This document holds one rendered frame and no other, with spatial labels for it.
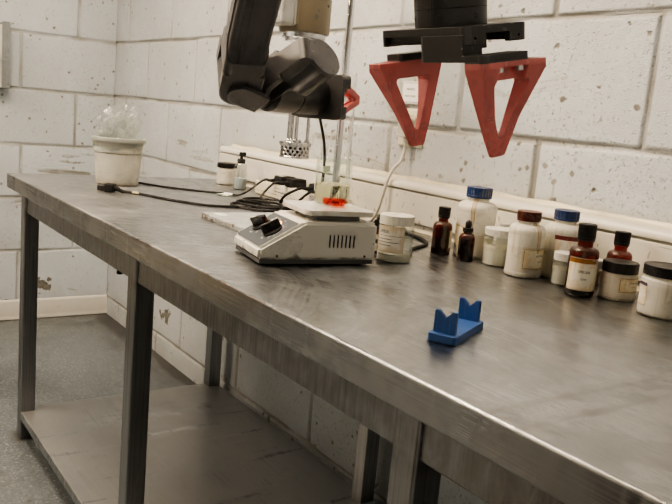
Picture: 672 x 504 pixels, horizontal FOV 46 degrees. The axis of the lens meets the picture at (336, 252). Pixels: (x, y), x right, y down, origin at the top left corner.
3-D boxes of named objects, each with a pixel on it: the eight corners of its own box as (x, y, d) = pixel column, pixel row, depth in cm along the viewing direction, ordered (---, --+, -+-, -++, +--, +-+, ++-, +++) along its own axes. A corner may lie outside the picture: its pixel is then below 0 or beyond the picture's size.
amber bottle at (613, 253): (598, 290, 124) (607, 230, 123) (605, 287, 127) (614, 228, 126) (623, 295, 122) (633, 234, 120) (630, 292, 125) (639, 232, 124)
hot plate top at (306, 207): (307, 215, 122) (307, 210, 121) (280, 204, 132) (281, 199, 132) (376, 217, 127) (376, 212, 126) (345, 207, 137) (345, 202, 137)
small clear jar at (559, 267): (543, 282, 127) (548, 250, 126) (562, 280, 130) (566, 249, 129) (566, 288, 124) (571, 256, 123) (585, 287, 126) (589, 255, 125)
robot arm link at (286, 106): (244, 83, 113) (256, 118, 112) (274, 57, 109) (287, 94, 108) (277, 86, 118) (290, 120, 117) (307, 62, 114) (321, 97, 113)
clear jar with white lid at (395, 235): (383, 255, 138) (387, 211, 137) (415, 261, 136) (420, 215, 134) (370, 260, 133) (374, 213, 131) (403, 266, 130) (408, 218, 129)
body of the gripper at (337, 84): (301, 74, 123) (268, 70, 118) (351, 76, 117) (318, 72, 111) (298, 116, 125) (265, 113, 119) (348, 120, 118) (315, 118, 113)
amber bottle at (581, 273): (561, 289, 123) (571, 220, 121) (590, 292, 122) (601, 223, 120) (565, 295, 118) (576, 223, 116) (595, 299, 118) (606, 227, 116)
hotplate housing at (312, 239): (257, 266, 119) (261, 214, 118) (232, 249, 131) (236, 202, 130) (386, 266, 128) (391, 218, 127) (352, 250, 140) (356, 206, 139)
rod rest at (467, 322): (454, 347, 86) (458, 315, 85) (426, 340, 87) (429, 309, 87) (483, 329, 94) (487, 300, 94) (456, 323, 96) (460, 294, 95)
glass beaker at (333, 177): (328, 210, 126) (332, 158, 124) (303, 205, 131) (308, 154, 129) (360, 210, 130) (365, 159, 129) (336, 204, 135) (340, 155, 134)
